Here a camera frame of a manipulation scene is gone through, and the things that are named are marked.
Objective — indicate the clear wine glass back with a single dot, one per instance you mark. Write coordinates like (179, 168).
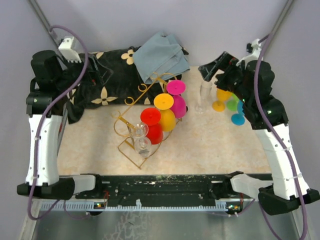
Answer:
(204, 94)

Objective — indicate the orange yellow wine glass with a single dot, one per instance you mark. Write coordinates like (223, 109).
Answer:
(163, 102)

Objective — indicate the clear wine glass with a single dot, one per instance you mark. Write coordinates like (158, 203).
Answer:
(204, 94)
(143, 146)
(139, 130)

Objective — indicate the black cream flower blanket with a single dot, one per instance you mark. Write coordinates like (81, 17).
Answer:
(124, 83)

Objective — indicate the red wine glass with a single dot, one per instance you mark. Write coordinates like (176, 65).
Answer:
(151, 117)

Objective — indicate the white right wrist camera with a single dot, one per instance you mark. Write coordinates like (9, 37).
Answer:
(253, 49)

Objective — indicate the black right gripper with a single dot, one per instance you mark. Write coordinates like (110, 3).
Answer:
(225, 62)

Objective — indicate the grey blue folded cloth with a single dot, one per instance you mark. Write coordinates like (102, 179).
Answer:
(160, 56)

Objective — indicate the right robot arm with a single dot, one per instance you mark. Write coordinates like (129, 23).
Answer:
(268, 119)

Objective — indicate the magenta wine glass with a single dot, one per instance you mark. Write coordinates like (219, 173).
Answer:
(175, 88)

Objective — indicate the green wine glass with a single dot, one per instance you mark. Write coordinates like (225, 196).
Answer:
(232, 104)

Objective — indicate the blue wine glass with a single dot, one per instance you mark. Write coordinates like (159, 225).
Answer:
(238, 118)

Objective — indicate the clear wine glass front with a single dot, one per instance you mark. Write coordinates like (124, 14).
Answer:
(143, 146)

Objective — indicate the clear wine glass middle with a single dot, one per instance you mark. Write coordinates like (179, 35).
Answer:
(139, 130)

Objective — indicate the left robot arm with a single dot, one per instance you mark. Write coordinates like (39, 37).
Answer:
(46, 116)

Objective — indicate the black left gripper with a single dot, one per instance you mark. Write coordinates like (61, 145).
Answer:
(91, 76)

